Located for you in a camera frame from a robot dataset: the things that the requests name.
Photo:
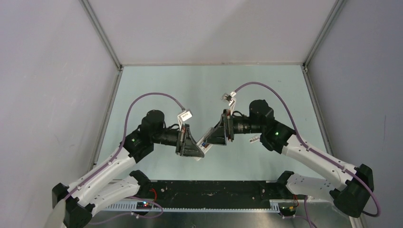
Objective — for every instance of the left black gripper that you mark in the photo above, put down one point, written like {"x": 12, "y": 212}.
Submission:
{"x": 191, "y": 149}

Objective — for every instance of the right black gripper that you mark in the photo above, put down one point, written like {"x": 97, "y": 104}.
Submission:
{"x": 224, "y": 128}

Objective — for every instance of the white AC remote control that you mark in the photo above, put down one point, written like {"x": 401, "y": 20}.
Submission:
{"x": 204, "y": 140}

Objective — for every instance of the white battery cover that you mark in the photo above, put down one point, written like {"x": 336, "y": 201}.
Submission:
{"x": 254, "y": 139}

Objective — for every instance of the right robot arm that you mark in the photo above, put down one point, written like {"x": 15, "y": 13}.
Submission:
{"x": 346, "y": 186}

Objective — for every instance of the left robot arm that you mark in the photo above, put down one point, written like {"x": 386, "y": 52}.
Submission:
{"x": 74, "y": 205}

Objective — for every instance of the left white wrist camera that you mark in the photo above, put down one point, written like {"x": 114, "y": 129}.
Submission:
{"x": 183, "y": 117}

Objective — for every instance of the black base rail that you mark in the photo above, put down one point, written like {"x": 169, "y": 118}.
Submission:
{"x": 226, "y": 195}

